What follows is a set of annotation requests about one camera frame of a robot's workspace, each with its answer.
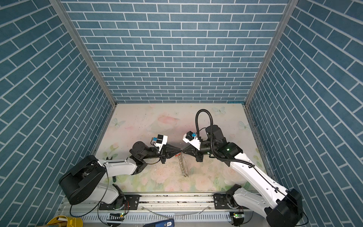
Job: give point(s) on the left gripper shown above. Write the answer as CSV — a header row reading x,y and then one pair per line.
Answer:
x,y
165,153

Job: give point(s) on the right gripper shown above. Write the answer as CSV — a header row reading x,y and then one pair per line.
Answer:
x,y
191,148

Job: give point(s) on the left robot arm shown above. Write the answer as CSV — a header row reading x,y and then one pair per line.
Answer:
x,y
89,180

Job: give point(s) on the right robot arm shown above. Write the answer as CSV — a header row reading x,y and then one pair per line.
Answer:
x,y
278,205

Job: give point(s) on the blue stapler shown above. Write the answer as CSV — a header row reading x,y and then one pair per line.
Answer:
x,y
162,223

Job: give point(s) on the yellow tape dispenser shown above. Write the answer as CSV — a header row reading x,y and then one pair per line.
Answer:
x,y
65,221

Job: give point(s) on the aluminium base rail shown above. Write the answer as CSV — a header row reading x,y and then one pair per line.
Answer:
x,y
199,208

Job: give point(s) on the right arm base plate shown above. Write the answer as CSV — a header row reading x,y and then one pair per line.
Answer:
x,y
224,202

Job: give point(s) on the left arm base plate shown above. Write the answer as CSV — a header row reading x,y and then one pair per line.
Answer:
x,y
129,202

